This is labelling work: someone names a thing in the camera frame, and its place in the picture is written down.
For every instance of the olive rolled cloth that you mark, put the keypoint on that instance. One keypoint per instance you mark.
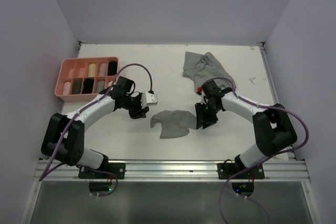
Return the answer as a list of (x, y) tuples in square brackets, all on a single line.
[(76, 87)]

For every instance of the beige navy-trimmed underwear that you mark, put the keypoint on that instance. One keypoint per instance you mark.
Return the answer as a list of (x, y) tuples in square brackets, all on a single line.
[(92, 69)]

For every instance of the pink divided storage tray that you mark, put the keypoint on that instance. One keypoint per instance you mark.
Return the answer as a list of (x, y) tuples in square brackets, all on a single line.
[(77, 69)]

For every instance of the grey rolled cloth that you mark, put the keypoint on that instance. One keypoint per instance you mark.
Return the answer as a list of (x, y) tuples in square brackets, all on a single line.
[(100, 86)]

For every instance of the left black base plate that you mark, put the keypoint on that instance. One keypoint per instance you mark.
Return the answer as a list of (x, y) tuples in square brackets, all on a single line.
[(103, 172)]

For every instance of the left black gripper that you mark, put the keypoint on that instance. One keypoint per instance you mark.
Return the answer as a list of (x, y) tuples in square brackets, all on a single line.
[(139, 112)]

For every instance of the black rolled cloth front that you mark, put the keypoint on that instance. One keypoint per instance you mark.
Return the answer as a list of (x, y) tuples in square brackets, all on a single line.
[(87, 86)]

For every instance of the aluminium mounting rail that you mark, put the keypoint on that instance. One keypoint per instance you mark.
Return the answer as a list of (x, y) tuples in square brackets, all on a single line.
[(206, 171)]

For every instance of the black rolled cloth back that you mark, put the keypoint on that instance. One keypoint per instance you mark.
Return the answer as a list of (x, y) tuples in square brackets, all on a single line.
[(112, 68)]

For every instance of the black rolled cloth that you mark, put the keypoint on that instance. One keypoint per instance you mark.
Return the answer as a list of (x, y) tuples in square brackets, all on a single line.
[(112, 68), (87, 86)]

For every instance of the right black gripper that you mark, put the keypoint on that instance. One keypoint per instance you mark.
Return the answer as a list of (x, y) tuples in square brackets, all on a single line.
[(202, 118)]

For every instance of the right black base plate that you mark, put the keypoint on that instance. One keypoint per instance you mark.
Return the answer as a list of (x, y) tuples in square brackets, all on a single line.
[(228, 168)]

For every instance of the grey striped underwear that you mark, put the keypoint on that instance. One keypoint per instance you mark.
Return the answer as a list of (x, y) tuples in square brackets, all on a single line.
[(201, 68)]

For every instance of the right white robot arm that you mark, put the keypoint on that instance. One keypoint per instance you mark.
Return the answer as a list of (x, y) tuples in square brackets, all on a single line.
[(273, 129)]

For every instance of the plain grey underwear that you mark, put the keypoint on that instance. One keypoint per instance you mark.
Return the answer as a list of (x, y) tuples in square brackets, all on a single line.
[(174, 124)]

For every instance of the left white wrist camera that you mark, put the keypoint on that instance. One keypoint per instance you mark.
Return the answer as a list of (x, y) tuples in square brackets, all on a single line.
[(148, 99)]

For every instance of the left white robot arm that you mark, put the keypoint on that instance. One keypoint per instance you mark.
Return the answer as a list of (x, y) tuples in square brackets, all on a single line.
[(65, 136)]

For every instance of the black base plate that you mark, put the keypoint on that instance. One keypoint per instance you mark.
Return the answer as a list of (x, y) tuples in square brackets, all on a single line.
[(228, 168), (103, 172)]

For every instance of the beige rolled cloth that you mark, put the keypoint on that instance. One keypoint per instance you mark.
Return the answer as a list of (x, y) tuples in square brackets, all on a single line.
[(102, 69)]

